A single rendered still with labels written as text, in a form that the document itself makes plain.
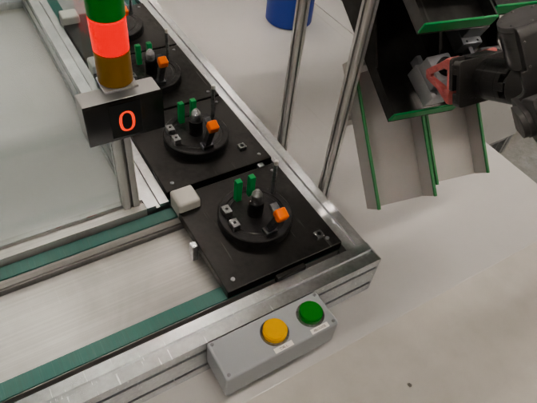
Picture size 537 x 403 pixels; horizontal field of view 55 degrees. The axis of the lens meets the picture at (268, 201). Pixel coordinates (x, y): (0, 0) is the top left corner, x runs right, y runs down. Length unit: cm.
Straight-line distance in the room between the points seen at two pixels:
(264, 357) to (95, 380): 25
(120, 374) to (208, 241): 27
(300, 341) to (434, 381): 27
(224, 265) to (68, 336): 28
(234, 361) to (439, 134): 62
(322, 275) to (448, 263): 33
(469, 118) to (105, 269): 79
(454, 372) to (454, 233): 33
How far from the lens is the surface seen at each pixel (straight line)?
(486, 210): 130
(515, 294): 118
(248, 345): 84
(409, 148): 106
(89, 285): 97
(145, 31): 150
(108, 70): 76
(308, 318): 86
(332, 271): 93
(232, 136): 114
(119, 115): 80
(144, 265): 98
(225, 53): 162
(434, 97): 87
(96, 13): 72
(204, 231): 95
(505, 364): 108
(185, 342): 84
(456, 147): 115
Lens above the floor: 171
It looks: 47 degrees down
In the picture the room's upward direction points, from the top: 8 degrees clockwise
